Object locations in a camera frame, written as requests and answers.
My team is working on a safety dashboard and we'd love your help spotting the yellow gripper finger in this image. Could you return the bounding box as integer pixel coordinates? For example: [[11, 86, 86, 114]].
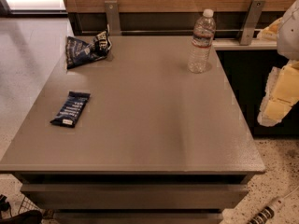
[[257, 60, 299, 127], [257, 18, 282, 41]]

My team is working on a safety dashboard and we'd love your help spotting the clear plastic water bottle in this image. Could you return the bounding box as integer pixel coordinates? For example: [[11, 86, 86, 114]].
[[188, 9, 216, 74]]

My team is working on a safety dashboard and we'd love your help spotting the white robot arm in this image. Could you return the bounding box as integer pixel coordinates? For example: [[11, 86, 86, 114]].
[[257, 0, 299, 127]]

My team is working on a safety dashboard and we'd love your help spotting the dark blue rxbar wrapper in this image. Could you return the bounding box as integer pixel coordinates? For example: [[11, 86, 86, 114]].
[[50, 91, 91, 128]]

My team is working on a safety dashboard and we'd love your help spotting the white power strip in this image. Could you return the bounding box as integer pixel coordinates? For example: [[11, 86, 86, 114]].
[[247, 197, 285, 224]]

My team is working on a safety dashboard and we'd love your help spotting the grey drawer cabinet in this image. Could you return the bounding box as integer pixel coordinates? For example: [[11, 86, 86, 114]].
[[1, 36, 265, 224]]

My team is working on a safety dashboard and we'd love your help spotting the crumpled dark blue chip bag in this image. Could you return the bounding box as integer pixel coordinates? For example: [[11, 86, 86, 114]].
[[65, 30, 112, 69]]

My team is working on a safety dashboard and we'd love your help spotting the black object bottom left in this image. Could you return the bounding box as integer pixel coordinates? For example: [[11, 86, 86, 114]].
[[0, 194, 42, 224]]

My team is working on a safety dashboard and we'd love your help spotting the horizontal metal rail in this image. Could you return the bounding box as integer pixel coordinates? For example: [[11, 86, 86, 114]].
[[81, 28, 265, 36]]

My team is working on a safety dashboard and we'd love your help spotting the right metal wall bracket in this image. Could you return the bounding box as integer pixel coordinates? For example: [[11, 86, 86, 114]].
[[239, 0, 266, 46]]

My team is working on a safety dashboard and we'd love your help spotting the metal wall bracket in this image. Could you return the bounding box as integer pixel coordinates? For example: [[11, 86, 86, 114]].
[[239, 0, 266, 46], [105, 0, 121, 35]]

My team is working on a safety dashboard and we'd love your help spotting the left metal wall bracket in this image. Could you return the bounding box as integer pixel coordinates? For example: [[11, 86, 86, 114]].
[[105, 0, 121, 35]]

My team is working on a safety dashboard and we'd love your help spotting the wire basket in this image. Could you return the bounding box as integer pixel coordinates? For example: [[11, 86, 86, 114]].
[[18, 196, 40, 214]]

